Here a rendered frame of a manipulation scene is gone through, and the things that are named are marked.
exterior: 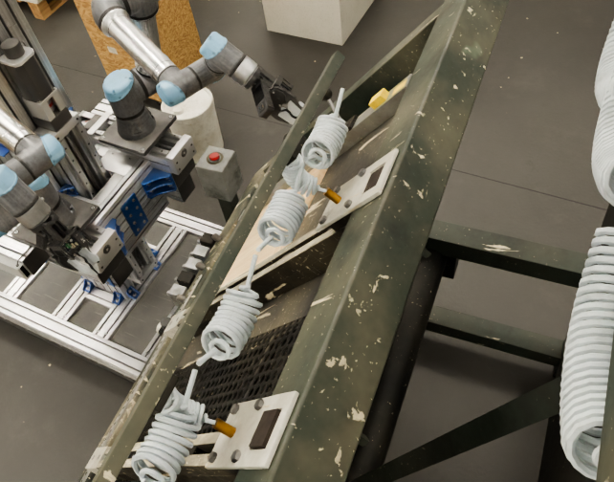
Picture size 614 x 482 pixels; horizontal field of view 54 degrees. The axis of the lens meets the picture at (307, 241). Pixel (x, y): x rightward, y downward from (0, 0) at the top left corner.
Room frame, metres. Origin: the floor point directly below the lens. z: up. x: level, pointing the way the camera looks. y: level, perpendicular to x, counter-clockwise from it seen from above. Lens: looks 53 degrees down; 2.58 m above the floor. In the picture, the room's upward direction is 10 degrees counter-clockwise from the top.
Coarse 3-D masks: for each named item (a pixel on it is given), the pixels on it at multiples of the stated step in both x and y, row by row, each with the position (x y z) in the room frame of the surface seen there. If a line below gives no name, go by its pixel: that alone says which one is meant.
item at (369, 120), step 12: (396, 96) 1.12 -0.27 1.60; (372, 108) 1.18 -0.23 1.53; (384, 108) 1.14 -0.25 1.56; (396, 108) 1.12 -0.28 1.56; (360, 120) 1.18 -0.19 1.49; (372, 120) 1.16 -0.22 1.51; (384, 120) 1.14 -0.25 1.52; (348, 132) 1.19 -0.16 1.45; (360, 132) 1.17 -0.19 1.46; (348, 144) 1.19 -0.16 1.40; (312, 168) 1.25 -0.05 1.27; (240, 216) 1.43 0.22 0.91
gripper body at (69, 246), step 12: (36, 228) 1.00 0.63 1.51; (48, 228) 0.99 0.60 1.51; (60, 228) 1.00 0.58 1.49; (72, 228) 1.02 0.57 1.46; (48, 240) 1.02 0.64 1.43; (60, 240) 0.98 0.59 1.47; (72, 240) 0.99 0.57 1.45; (84, 240) 1.00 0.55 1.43; (60, 252) 0.99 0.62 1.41; (72, 252) 0.96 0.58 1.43
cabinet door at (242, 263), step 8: (320, 176) 1.17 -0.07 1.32; (264, 208) 1.33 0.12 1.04; (256, 224) 1.28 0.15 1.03; (256, 232) 1.21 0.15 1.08; (248, 240) 1.22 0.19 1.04; (256, 240) 1.15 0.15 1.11; (248, 248) 1.16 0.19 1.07; (264, 248) 1.04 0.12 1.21; (272, 248) 1.00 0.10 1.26; (280, 248) 0.95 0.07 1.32; (240, 256) 1.15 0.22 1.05; (248, 256) 1.09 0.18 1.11; (264, 256) 0.99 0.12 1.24; (232, 264) 1.15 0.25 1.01; (240, 264) 1.09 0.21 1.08; (248, 264) 1.04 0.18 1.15; (256, 264) 0.99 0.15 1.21; (232, 272) 1.09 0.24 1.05; (240, 272) 1.04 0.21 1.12; (224, 280) 1.09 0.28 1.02
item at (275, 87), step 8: (256, 72) 1.39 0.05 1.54; (264, 72) 1.44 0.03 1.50; (256, 80) 1.39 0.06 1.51; (264, 80) 1.40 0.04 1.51; (272, 80) 1.41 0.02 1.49; (280, 80) 1.41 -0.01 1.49; (248, 88) 1.38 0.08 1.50; (272, 88) 1.36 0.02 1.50; (280, 88) 1.37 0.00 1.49; (272, 96) 1.36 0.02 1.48; (280, 96) 1.35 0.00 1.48; (280, 104) 1.34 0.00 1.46
